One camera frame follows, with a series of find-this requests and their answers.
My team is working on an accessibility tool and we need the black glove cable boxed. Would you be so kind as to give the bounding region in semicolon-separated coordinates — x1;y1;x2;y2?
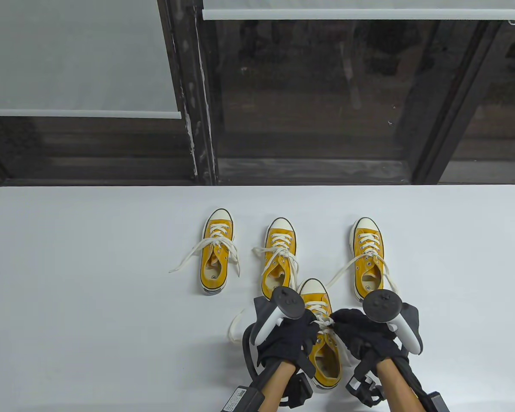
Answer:
395;356;430;400
242;324;267;382

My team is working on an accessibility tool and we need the black wrist camera rig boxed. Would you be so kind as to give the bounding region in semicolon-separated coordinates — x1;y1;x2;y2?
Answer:
281;371;315;408
345;371;385;407

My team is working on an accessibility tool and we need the person's left forearm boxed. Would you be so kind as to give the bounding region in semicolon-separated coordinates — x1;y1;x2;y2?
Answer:
257;360;299;412

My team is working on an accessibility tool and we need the grey roller blind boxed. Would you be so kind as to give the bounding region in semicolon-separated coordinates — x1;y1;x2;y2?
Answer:
0;0;182;119

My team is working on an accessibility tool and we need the person's left hand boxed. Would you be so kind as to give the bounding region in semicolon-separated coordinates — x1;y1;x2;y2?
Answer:
257;308;321;370

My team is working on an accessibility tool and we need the dark window frame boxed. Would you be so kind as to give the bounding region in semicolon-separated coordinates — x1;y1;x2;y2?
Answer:
0;0;515;186

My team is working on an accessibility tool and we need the black wrist battery box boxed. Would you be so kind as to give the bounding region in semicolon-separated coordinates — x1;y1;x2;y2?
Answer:
424;390;450;412
221;385;262;412

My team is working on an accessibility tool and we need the white roller blind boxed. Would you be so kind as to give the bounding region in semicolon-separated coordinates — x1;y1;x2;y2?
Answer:
202;0;515;21

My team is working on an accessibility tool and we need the person's right hand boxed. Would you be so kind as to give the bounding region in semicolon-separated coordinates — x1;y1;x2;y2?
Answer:
330;308;407;375

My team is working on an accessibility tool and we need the person's right forearm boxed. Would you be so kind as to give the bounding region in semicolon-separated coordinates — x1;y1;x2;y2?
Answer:
376;360;425;412

